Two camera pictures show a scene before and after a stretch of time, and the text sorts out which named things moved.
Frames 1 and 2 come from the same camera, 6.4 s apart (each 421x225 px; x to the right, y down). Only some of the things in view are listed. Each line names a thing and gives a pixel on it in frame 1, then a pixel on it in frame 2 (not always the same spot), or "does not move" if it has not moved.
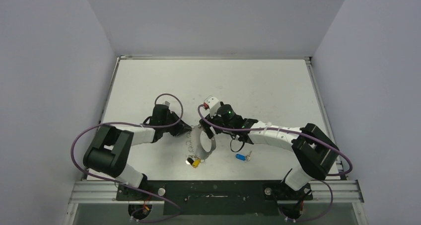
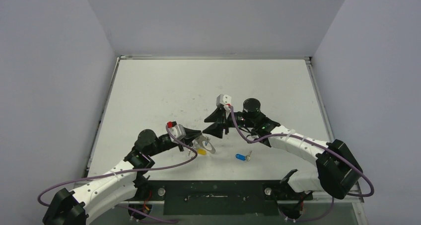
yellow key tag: x=196 y=163 → x=201 y=151
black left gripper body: x=175 y=129 → x=164 y=144
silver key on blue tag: x=248 y=157 does not move
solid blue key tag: x=240 y=157 does not move
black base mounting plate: x=217 y=197 does not move
